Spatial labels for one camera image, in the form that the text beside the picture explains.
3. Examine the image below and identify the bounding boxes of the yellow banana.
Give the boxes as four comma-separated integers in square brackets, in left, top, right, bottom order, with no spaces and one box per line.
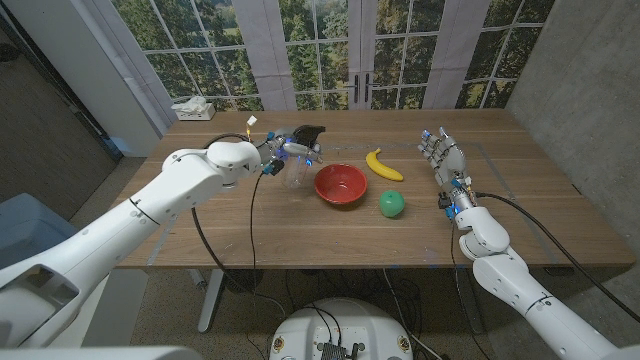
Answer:
[365,147,405,183]

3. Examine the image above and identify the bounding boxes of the blue plastic bin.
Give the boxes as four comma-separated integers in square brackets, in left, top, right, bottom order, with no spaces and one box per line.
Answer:
[0,192,79,271]

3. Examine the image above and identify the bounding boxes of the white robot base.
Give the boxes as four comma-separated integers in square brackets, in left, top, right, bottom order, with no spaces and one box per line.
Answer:
[269,298,414,360]

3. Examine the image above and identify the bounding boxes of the printed window backdrop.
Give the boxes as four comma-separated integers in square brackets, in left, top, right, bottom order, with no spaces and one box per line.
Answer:
[82,0,557,132]

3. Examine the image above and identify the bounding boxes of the green apple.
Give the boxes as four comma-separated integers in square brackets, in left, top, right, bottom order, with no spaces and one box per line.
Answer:
[378,189,406,219]

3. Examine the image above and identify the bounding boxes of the clear plastic cup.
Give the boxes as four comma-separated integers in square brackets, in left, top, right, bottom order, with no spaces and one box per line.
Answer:
[281,124,327,190]

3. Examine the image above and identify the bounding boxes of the black round floor device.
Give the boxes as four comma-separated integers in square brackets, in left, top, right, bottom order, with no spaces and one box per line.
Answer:
[223,269,265,294]

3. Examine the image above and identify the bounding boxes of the white floor platform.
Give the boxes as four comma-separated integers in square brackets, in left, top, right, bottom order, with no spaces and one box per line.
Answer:
[49,269,150,349]

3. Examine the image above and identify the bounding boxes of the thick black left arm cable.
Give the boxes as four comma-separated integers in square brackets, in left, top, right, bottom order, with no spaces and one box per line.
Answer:
[189,131,287,321]

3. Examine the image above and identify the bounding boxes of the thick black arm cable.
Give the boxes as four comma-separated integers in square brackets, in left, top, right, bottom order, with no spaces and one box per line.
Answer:
[189,131,287,321]
[474,191,640,325]

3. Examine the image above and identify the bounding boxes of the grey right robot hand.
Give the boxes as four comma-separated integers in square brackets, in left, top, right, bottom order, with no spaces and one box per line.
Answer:
[418,126,467,188]

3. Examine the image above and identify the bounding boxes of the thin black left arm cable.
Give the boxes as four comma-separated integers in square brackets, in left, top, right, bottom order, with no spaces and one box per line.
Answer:
[248,172,266,301]

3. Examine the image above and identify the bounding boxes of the red bowl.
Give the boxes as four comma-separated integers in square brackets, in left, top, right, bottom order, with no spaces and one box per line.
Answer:
[313,163,369,206]

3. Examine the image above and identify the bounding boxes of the grey table leg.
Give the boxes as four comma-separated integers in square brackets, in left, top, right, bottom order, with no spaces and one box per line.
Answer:
[452,269,486,335]

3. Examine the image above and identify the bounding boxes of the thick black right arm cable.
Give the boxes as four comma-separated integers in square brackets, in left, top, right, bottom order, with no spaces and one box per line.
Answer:
[474,191,640,325]

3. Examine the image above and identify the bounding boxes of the white table leg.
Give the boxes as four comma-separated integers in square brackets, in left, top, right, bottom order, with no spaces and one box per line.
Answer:
[197,269,226,334]

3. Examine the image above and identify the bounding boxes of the white tissue box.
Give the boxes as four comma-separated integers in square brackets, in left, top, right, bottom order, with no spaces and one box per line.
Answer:
[171,96,217,122]

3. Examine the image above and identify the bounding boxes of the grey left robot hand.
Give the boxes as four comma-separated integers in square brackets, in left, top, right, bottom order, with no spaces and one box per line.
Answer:
[271,127,324,168]

